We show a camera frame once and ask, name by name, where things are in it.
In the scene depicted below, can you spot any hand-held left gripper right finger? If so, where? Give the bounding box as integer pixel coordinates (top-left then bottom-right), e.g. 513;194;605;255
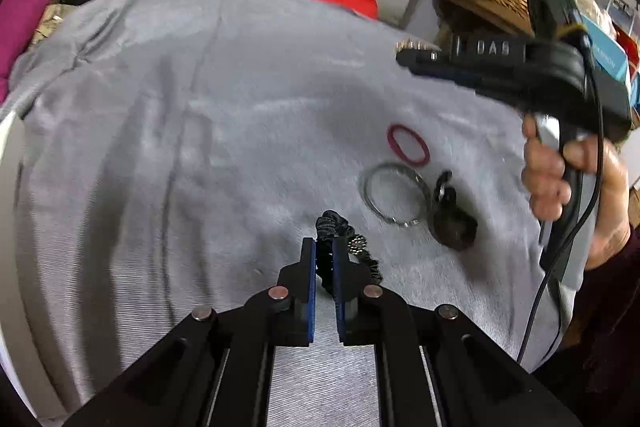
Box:
332;237;584;427

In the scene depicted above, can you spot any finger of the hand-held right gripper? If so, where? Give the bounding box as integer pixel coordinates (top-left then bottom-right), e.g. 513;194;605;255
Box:
395;39;482;96

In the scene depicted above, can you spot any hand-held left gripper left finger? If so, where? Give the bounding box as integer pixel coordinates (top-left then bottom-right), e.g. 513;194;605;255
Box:
62;237;316;427

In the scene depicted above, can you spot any black beaded bracelet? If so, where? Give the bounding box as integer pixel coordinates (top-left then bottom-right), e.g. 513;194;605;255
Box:
315;209;384;296

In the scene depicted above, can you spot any red ring bracelet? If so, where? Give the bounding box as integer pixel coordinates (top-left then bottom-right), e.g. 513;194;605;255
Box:
386;122;431;167

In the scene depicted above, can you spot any silver bangle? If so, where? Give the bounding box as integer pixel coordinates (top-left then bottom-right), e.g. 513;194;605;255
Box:
358;161;432;228

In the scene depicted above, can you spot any person's right forearm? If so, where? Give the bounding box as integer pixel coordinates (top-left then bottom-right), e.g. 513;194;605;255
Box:
530;227;640;427

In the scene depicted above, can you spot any person's right hand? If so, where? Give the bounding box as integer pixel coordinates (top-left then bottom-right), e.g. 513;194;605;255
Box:
521;114;633;271

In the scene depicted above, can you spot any grey blanket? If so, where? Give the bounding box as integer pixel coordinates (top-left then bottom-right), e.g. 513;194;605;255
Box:
9;0;587;427

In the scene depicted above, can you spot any beige lace cloth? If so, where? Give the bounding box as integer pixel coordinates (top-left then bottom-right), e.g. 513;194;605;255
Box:
29;3;77;54

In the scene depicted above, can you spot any magenta cushion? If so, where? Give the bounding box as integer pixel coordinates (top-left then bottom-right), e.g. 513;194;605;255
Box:
0;0;51;102

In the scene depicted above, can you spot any black cable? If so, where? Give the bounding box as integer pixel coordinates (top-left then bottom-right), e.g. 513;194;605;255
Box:
516;32;607;364

